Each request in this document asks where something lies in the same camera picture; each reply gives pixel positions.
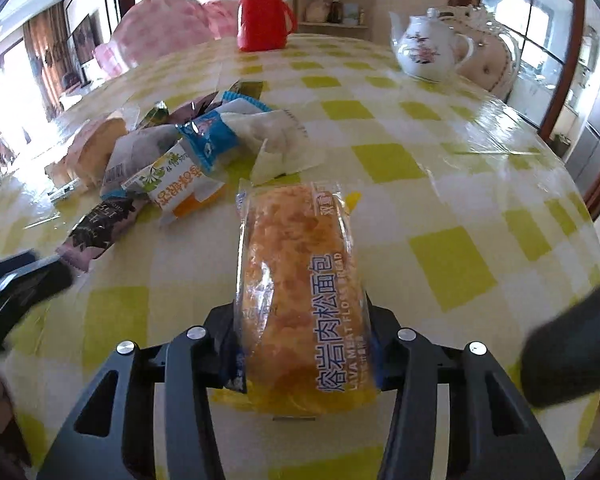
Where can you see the yellow checked tablecloth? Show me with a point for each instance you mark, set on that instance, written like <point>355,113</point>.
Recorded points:
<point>430,185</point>

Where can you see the orange and white snack packet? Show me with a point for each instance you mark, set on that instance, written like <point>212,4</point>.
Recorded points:
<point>175,185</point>

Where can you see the pink checked food cover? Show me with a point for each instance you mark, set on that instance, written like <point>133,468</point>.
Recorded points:
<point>155,25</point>

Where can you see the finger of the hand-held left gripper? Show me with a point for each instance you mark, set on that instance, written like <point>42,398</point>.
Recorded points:
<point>25,280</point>

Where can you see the blue and white snack packet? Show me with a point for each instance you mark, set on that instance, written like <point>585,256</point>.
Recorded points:
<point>215,135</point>

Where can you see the clear bread packet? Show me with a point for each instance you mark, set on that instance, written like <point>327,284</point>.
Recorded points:
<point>92,145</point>

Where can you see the beige ornament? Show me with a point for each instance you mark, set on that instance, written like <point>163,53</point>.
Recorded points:
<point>316,11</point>

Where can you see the small blue card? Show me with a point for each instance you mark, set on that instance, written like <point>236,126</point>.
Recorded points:
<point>351,13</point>

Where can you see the dark shiny snack packet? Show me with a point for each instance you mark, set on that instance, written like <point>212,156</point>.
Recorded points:
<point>200,107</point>

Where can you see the red thermos jug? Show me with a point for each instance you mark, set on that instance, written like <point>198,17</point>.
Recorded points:
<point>262,15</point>

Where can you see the wooden framed glass door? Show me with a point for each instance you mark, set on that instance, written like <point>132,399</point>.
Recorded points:
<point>530,10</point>

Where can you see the dark blurred object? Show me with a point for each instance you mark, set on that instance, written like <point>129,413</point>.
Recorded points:
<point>570,350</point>

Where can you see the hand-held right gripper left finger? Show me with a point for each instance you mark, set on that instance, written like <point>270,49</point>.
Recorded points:
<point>220,350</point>

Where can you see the brown bottle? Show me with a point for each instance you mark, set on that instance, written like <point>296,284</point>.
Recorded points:
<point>335,10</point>

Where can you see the green and gold snack packet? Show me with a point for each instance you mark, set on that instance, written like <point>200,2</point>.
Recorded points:
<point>247,91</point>

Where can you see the grey and white snack packet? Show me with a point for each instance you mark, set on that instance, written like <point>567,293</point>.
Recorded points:
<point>140,147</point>

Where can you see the black television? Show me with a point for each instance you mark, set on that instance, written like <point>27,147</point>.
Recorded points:
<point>87,45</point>

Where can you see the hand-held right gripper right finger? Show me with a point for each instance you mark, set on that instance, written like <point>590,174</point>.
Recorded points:
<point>385,355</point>

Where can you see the purple snack packet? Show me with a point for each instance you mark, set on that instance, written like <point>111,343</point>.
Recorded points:
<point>100,227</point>

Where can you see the brown curtain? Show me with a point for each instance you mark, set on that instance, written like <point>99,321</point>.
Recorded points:
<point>45,55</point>

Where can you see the white floral teapot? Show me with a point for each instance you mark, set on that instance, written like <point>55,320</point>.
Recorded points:
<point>425,45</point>

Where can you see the meat floss bread packet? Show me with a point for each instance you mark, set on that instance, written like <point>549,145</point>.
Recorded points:
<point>290,270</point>

